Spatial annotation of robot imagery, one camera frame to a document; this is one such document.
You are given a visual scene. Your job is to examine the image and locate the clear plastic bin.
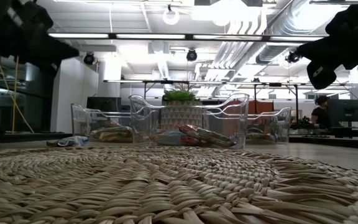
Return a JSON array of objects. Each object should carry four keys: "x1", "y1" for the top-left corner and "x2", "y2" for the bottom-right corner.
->
[
  {"x1": 246, "y1": 106, "x2": 292, "y2": 146},
  {"x1": 70, "y1": 103, "x2": 134, "y2": 144},
  {"x1": 128, "y1": 92, "x2": 250, "y2": 150}
]

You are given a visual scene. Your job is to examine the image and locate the orange partition panel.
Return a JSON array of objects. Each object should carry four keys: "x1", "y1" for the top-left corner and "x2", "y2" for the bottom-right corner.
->
[{"x1": 247, "y1": 100, "x2": 275, "y2": 115}]

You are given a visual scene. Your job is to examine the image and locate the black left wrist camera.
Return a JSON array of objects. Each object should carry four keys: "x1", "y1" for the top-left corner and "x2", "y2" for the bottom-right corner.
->
[{"x1": 6, "y1": 1, "x2": 55, "y2": 34}]

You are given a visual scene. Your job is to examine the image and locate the dark glass cabinet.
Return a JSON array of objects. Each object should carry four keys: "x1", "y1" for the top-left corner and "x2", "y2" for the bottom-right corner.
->
[{"x1": 0, "y1": 57, "x2": 53, "y2": 135}]

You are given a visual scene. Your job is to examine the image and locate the patterned pot with green plant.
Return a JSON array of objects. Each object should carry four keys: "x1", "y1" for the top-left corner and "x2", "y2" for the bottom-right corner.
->
[{"x1": 160, "y1": 83, "x2": 204, "y2": 131}]

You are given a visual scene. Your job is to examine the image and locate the white ring light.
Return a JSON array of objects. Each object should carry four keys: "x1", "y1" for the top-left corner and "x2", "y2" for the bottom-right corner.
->
[{"x1": 162, "y1": 6, "x2": 181, "y2": 26}]

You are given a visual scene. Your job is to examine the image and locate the person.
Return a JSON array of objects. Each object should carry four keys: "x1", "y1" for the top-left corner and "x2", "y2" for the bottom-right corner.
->
[{"x1": 310, "y1": 95, "x2": 331, "y2": 129}]

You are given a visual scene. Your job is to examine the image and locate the oatmeal raisin granola bar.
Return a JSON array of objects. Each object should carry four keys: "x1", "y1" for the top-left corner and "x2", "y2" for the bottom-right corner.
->
[{"x1": 46, "y1": 135, "x2": 90, "y2": 148}]

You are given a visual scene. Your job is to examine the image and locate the black monitor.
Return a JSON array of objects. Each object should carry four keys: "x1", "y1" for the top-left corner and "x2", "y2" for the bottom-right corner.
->
[
  {"x1": 326, "y1": 98, "x2": 358, "y2": 128},
  {"x1": 86, "y1": 96, "x2": 123, "y2": 113}
]

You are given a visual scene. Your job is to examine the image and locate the black desk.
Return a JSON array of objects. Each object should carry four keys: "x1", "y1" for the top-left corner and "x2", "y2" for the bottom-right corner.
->
[{"x1": 288, "y1": 126, "x2": 358, "y2": 144}]

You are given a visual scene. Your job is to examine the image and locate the round woven straw placemat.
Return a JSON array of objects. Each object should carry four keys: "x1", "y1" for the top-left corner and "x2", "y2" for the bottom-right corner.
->
[{"x1": 0, "y1": 145, "x2": 358, "y2": 224}]

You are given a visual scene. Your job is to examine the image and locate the yellow cable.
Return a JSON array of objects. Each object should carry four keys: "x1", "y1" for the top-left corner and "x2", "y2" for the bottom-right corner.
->
[{"x1": 0, "y1": 52, "x2": 36, "y2": 135}]

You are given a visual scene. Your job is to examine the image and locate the silver ventilation duct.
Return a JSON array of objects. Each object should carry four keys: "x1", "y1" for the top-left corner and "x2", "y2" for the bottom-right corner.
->
[{"x1": 255, "y1": 0, "x2": 326, "y2": 65}]

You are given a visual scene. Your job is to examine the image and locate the overhead light bar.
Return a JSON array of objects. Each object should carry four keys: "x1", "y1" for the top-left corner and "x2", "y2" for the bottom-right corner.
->
[{"x1": 47, "y1": 32, "x2": 326, "y2": 44}]

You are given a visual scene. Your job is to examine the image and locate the red-ended green granola bar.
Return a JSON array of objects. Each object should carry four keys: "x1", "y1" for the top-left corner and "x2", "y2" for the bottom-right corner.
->
[{"x1": 194, "y1": 127, "x2": 238, "y2": 149}]

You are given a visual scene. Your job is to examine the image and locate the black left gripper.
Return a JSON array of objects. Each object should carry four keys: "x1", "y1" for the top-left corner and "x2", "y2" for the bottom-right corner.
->
[{"x1": 0, "y1": 30, "x2": 80, "y2": 72}]

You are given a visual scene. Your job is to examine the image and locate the black track light cluster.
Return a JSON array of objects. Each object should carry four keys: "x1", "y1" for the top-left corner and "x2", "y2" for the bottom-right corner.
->
[{"x1": 285, "y1": 49, "x2": 303, "y2": 65}]

